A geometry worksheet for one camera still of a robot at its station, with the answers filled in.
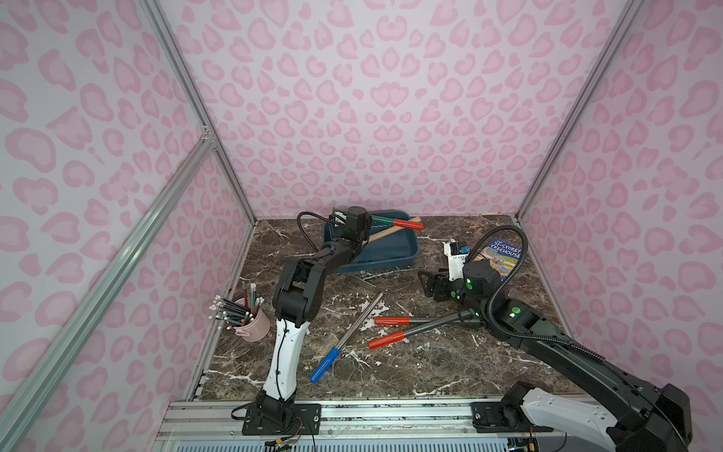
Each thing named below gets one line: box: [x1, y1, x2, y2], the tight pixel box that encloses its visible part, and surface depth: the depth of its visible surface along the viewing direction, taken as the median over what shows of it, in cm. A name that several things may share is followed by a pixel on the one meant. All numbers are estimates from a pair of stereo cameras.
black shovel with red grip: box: [373, 316, 452, 325], surface depth 90 cm
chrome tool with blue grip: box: [309, 291, 386, 383], surface depth 86 cm
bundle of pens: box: [208, 280, 265, 331], surface depth 80 cm
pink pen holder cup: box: [234, 297, 271, 343], surface depth 82 cm
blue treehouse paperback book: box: [474, 238, 522, 282], surface depth 106 cm
